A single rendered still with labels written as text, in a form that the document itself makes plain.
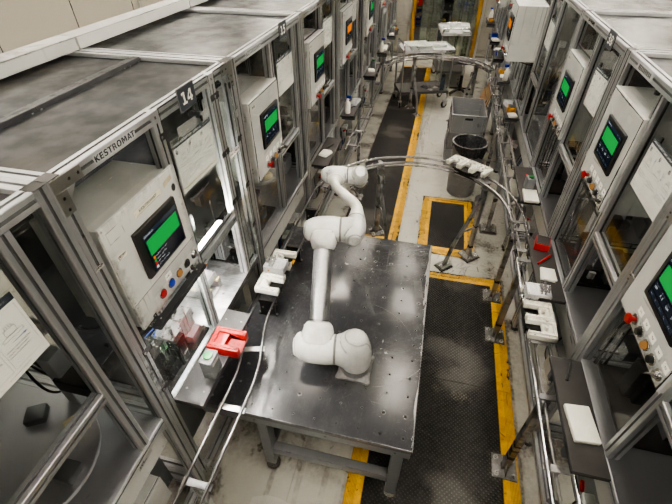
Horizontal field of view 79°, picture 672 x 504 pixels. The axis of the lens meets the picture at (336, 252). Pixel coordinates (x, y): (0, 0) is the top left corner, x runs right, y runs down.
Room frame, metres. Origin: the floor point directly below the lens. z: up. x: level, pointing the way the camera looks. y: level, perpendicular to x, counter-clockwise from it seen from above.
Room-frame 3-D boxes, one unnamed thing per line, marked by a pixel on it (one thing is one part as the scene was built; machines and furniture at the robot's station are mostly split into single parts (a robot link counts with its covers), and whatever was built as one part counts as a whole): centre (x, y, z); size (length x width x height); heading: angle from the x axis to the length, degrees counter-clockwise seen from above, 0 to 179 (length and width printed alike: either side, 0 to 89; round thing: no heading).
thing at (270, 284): (1.81, 0.36, 0.84); 0.36 x 0.14 x 0.10; 166
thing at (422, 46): (6.86, -1.43, 0.48); 0.88 x 0.56 x 0.96; 94
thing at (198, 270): (1.15, 0.63, 1.37); 0.36 x 0.04 x 0.04; 166
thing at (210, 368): (1.08, 0.58, 0.97); 0.08 x 0.08 x 0.12; 76
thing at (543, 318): (1.46, -1.10, 0.84); 0.37 x 0.14 x 0.10; 166
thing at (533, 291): (1.58, -1.13, 0.92); 0.13 x 0.10 x 0.09; 76
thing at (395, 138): (5.99, -1.01, 0.01); 5.85 x 0.59 x 0.01; 166
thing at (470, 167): (3.09, -1.13, 0.84); 0.37 x 0.14 x 0.10; 44
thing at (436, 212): (3.41, -1.16, 0.01); 1.00 x 0.55 x 0.01; 166
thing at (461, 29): (8.00, -2.13, 0.48); 0.84 x 0.58 x 0.97; 174
